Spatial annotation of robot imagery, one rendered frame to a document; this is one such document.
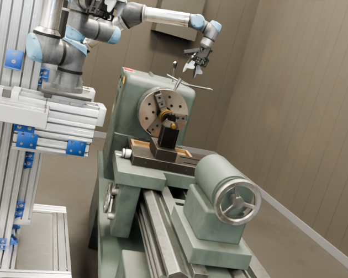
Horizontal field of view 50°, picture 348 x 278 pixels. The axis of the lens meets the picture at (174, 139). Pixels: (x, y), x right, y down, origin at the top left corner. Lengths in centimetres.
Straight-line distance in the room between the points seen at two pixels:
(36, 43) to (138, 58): 392
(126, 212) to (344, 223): 267
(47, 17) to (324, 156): 324
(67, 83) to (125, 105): 74
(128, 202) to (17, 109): 62
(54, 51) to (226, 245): 109
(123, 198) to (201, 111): 442
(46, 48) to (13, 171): 71
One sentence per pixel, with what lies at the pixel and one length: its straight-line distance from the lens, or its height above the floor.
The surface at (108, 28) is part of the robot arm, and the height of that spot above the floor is 148.
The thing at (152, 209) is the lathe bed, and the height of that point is 86.
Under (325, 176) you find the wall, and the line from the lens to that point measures 420.
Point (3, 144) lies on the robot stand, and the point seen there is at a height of 80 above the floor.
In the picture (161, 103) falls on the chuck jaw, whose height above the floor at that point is 115.
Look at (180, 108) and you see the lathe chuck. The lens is 235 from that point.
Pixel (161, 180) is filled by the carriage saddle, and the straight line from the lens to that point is 164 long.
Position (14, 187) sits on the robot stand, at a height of 57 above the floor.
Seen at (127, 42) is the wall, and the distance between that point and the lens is 552.
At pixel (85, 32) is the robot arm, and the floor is 144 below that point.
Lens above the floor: 145
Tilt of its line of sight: 12 degrees down
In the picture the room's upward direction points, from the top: 15 degrees clockwise
